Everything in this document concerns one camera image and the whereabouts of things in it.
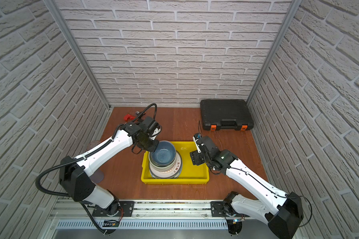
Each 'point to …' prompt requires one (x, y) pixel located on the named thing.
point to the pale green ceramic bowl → (161, 167)
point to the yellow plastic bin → (190, 174)
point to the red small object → (128, 116)
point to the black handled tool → (138, 113)
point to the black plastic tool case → (225, 114)
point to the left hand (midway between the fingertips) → (156, 146)
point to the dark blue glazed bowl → (164, 154)
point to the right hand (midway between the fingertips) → (197, 152)
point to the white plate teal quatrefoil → (176, 176)
